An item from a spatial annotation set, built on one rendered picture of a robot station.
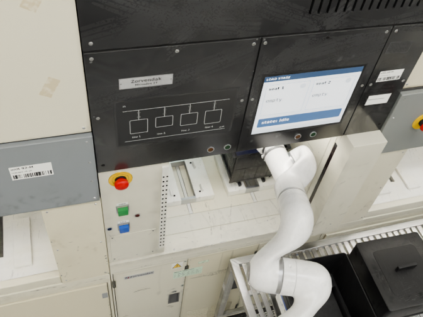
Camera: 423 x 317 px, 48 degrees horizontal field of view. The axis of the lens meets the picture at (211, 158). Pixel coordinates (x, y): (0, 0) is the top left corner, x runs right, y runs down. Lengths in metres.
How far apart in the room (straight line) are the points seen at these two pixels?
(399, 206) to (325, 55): 1.07
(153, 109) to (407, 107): 0.79
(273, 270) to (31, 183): 0.67
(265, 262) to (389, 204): 0.97
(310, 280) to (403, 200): 0.96
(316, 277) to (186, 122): 0.53
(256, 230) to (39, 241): 0.81
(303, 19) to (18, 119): 0.68
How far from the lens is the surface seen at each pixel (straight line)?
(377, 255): 1.99
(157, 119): 1.21
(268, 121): 1.34
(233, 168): 1.82
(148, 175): 1.38
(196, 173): 1.96
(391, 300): 1.92
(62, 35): 1.02
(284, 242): 1.29
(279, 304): 1.81
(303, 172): 1.53
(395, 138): 1.67
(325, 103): 1.38
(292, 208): 1.31
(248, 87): 1.22
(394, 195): 2.19
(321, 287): 1.33
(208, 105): 1.21
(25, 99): 1.12
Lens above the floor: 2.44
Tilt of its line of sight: 50 degrees down
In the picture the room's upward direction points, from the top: 9 degrees clockwise
